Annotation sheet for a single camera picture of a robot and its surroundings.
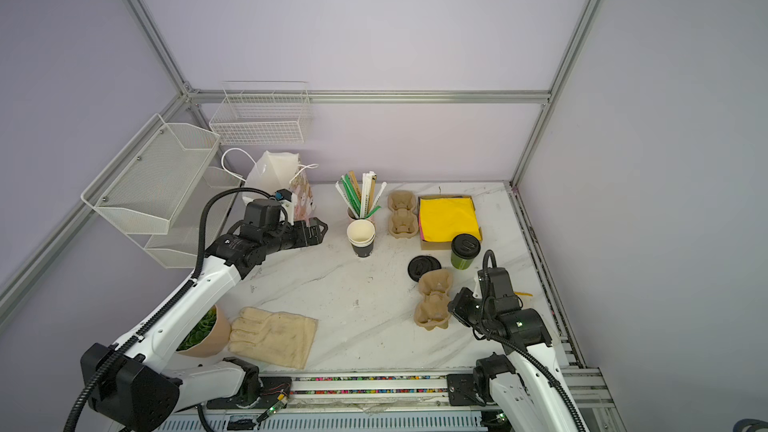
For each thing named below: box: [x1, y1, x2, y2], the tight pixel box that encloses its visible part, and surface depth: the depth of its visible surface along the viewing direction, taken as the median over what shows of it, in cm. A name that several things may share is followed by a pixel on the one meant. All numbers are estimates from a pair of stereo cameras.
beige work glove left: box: [228, 306, 318, 369], surface depth 84 cm
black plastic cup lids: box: [408, 255, 442, 282], surface depth 97 cm
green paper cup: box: [451, 233, 481, 270], surface depth 90 cm
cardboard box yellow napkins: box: [418, 195, 483, 250], surface depth 109 cm
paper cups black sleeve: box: [346, 219, 376, 258], surface depth 94 cm
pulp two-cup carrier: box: [414, 269, 453, 331], surface depth 82 cm
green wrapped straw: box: [340, 174, 382, 219], surface depth 100 cm
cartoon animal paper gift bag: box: [244, 150, 315, 225], surface depth 95 cm
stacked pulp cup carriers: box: [387, 190, 419, 239], surface depth 109 cm
